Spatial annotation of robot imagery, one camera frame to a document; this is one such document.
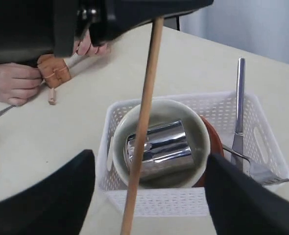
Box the brown red plate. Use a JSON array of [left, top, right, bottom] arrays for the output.
[[193, 116, 225, 188]]

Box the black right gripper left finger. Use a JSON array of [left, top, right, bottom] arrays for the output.
[[0, 149, 95, 235]]

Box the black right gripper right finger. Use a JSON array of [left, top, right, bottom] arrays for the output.
[[205, 154, 289, 235]]

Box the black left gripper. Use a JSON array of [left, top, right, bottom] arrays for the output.
[[53, 0, 213, 57]]

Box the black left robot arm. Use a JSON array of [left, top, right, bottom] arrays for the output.
[[0, 0, 212, 64]]

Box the steel table knife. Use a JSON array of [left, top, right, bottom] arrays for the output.
[[230, 57, 246, 172]]

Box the shiny steel cup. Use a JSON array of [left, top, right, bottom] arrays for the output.
[[140, 120, 195, 181]]

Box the cream ceramic bowl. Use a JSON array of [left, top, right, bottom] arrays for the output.
[[113, 99, 211, 188]]

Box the white woven plastic basket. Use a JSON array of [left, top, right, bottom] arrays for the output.
[[96, 91, 289, 218]]

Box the steel fork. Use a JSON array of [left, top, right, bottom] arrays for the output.
[[222, 144, 289, 186]]

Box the person's second hand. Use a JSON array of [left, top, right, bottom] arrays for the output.
[[73, 31, 110, 56]]

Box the person's hand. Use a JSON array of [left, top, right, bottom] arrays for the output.
[[0, 63, 43, 106]]

